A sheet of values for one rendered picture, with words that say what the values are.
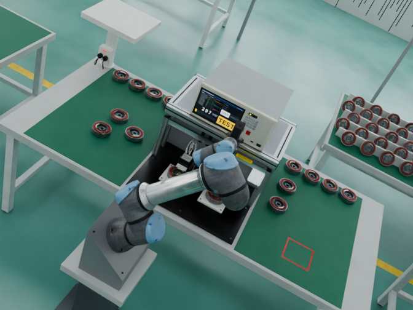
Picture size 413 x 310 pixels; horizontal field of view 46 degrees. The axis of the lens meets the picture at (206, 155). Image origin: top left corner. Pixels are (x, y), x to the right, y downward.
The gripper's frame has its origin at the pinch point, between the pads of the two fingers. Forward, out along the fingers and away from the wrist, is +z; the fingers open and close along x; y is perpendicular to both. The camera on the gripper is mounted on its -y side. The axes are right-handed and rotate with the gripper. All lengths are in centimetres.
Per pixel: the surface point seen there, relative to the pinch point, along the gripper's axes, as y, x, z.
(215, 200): 38.4, 5.1, 6.1
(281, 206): 31, 40, 34
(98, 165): 50, -60, -3
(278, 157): 2.5, 23.6, 12.5
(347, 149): -7, 69, 119
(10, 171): 85, -111, 9
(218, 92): -14.7, -18.7, 1.4
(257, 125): -8.7, 6.3, 4.4
